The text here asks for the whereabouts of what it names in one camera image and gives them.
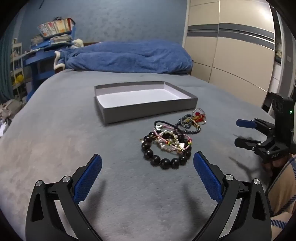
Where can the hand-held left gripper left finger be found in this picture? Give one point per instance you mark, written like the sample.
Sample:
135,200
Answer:
89,178

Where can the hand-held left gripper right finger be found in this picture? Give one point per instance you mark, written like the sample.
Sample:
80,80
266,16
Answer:
207,176

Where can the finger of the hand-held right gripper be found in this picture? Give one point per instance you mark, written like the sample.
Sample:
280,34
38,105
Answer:
242,142
245,123

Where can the grey cardboard box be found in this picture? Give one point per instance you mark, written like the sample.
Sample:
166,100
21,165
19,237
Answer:
138,97

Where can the person's right forearm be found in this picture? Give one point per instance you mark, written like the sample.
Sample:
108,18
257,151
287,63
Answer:
284,192

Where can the person's right hand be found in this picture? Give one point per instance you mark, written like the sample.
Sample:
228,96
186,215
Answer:
271,167

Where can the grey bed cover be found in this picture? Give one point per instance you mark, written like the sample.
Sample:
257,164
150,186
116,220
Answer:
69,139

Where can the beige wardrobe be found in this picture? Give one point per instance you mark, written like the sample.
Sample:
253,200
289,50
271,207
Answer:
240,58

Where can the yellow flowers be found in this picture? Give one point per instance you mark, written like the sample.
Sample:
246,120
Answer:
19,78

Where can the blue desk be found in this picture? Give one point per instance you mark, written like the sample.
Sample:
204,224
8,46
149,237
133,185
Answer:
37,60

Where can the blue fleece blanket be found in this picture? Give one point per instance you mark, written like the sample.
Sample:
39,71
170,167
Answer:
129,55

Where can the teal curtain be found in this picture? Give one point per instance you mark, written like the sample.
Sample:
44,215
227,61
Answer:
5,76

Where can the wooden headboard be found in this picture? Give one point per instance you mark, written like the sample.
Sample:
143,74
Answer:
92,43

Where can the white plush toy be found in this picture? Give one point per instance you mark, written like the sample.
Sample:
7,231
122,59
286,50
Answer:
78,42

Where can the white shelf rack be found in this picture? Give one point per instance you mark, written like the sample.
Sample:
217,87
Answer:
18,60

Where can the stack of papers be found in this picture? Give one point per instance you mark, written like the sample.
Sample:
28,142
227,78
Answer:
53,39

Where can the row of colourful books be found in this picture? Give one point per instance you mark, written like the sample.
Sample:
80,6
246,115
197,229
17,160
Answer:
55,27

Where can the white door frame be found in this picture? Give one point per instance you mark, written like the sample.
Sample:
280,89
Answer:
283,76

